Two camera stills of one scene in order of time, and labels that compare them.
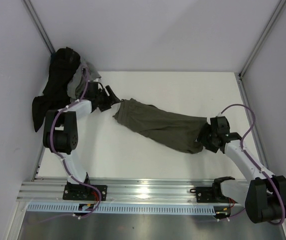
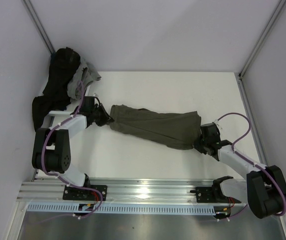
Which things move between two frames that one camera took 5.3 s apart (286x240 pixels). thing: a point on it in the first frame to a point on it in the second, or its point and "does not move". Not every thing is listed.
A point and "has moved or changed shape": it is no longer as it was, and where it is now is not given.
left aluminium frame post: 39,26 does not move
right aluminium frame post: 263,37 does not move
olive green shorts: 178,131 has moved or changed shape
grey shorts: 85,72 does not move
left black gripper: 113,98 to 106,119
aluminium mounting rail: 123,191 does not move
